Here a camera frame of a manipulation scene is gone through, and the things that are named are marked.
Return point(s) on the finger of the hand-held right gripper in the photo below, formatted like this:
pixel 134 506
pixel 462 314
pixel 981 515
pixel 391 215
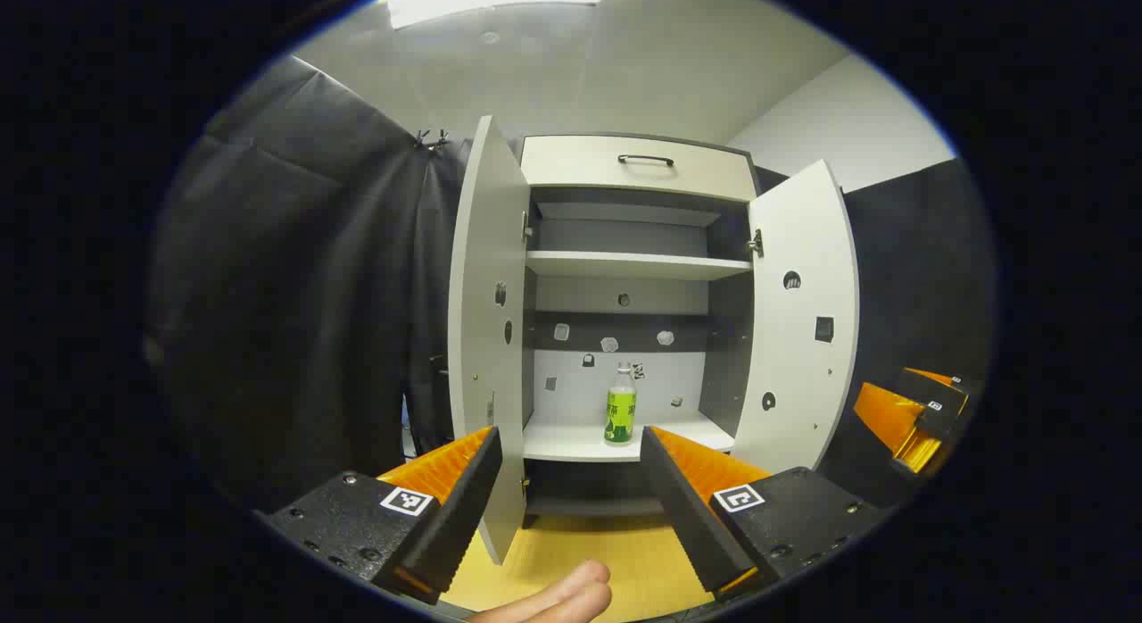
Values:
pixel 928 413
pixel 950 389

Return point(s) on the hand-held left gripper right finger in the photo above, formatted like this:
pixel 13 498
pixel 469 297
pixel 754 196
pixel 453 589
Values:
pixel 687 516

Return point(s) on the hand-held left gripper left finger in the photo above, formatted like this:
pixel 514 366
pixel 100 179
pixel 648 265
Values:
pixel 459 516

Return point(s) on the green label clear bottle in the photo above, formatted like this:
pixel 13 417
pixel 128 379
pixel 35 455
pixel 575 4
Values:
pixel 620 413

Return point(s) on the white cabinet door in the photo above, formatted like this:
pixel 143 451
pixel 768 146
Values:
pixel 798 373
pixel 486 275

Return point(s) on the grey white cabinet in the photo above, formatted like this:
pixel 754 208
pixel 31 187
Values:
pixel 616 302

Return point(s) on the white cabinet shelf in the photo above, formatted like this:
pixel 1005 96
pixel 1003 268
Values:
pixel 571 440
pixel 633 266

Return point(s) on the white cabinet drawer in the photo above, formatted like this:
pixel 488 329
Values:
pixel 571 163

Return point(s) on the metal cloth clips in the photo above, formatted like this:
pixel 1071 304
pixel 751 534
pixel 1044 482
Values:
pixel 432 141

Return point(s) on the ceiling smoke detector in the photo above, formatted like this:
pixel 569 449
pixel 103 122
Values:
pixel 489 37

